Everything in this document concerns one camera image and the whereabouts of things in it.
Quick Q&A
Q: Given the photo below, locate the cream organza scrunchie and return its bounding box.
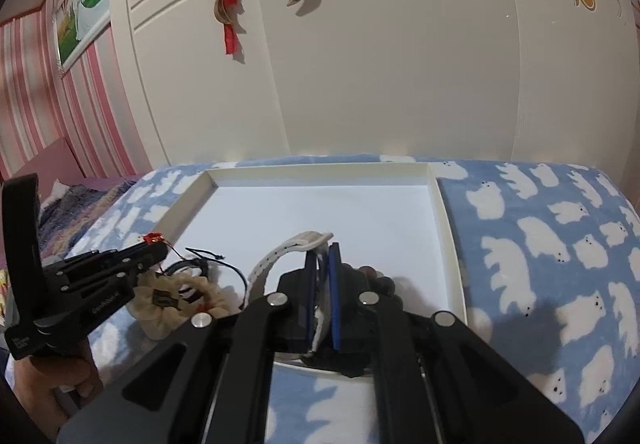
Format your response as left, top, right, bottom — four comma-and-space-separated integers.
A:
126, 270, 231, 341

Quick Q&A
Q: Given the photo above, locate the red knotted cord pendant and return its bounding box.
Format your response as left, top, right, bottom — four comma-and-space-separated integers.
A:
142, 232, 184, 260

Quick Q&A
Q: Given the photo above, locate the black cord bracelet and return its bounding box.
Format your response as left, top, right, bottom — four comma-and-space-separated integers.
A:
164, 247, 250, 310

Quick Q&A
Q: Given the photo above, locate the brown wooden bead bracelet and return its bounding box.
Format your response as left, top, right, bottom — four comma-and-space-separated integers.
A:
357, 264, 402, 300

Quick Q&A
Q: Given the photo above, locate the white strap wristwatch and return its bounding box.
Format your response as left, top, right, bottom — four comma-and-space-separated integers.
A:
242, 230, 333, 356

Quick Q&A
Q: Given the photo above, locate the person's left hand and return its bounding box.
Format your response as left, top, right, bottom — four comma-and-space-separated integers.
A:
13, 339, 104, 442

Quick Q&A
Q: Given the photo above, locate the purple striped knitted bedspread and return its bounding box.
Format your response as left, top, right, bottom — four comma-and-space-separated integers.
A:
38, 181, 134, 259

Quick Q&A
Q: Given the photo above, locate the pink headboard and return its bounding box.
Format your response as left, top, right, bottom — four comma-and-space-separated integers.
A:
14, 138, 85, 200

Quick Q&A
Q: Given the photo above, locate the blue polar bear blanket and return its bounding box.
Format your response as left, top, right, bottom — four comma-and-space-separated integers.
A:
64, 156, 639, 443

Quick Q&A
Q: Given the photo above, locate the shallow white cardboard box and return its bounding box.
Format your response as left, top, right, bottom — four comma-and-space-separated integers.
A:
152, 162, 466, 320

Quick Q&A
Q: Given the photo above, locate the framed wedding photo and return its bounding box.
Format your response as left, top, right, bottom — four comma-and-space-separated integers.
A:
53, 0, 111, 74

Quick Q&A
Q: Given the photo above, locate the white wardrobe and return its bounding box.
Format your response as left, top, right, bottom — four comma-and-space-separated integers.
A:
111, 0, 639, 178

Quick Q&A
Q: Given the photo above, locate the red tassel on handle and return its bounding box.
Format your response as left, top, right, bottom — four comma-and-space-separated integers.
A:
214, 0, 239, 55

